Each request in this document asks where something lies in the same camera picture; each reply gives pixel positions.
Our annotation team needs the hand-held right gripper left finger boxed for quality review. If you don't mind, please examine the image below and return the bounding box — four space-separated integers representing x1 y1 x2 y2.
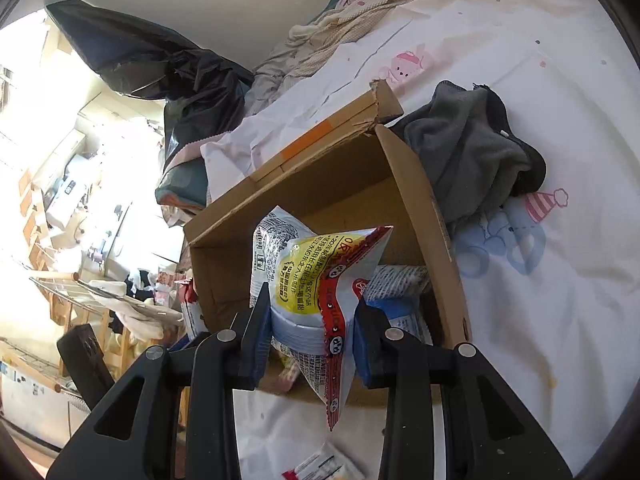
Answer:
46 282 273 480

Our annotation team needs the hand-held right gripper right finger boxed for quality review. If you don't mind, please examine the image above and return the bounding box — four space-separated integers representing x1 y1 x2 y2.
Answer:
352 300 574 480

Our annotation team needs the clear yellow red snack packet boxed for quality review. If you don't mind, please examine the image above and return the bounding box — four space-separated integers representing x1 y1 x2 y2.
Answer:
250 205 396 431

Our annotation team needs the brown cardboard box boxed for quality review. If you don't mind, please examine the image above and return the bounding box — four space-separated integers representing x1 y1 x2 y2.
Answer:
182 79 473 408

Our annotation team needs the red and white snack packet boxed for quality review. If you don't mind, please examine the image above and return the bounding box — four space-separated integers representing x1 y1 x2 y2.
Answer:
176 277 212 342

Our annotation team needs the white storage box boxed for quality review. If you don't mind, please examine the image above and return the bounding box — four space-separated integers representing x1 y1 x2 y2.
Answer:
0 360 87 442

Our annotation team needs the white cloth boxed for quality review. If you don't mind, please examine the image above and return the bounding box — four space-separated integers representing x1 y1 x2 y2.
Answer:
90 280 183 342

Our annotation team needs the blue and white snack packet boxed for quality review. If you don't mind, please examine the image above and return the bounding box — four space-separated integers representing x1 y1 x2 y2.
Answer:
367 264 437 343

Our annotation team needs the wooden drying rack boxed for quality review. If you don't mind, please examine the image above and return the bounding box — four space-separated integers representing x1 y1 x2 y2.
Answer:
0 270 176 396

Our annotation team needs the white red-label snack packet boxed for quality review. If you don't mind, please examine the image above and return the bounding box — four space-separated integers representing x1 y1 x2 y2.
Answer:
281 441 367 480

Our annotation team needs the teal pillow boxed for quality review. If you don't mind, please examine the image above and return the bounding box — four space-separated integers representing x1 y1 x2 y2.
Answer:
155 160 209 211

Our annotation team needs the white printed bed sheet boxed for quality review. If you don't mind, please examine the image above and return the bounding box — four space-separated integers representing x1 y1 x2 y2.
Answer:
200 0 640 480

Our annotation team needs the grey and black garment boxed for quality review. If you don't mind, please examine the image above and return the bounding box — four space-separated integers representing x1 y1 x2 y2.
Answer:
390 80 549 233

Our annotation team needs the black plastic bag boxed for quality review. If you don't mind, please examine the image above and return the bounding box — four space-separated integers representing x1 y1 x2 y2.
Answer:
45 0 257 171

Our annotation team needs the beige crumpled blanket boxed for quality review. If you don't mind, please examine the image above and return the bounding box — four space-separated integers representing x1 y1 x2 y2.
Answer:
245 0 443 116

